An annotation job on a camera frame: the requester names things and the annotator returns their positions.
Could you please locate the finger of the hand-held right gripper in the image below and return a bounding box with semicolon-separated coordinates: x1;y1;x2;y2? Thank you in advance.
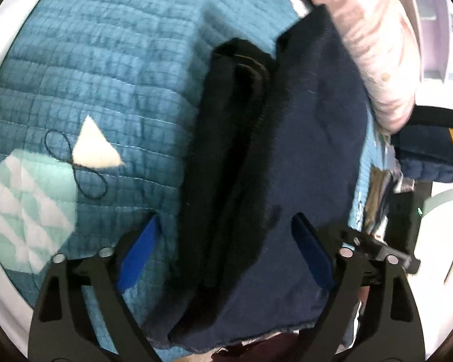
340;227;422;276

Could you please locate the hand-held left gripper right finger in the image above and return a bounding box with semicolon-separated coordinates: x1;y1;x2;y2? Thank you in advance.
291;213;426;362

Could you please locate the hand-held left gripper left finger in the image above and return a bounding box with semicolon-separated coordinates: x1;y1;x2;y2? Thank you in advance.
28;215;163;362

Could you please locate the dark denim jacket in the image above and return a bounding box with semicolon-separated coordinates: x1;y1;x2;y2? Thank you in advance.
170;38;284;345

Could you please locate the navy blue garment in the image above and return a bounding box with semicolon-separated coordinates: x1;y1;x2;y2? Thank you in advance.
143;4;371;356

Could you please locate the blue striped pillow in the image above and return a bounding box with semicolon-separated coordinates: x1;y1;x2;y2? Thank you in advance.
349;119;401;230

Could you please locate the navy and yellow puffer jacket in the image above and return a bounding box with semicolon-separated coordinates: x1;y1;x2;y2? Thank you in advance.
390;106;453;184

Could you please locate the teal quilted bed cover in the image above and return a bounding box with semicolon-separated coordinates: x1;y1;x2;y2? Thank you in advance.
0;0;307;360

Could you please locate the lilac wall shelf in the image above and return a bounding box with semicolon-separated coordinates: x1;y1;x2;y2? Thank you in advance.
404;0;453;88

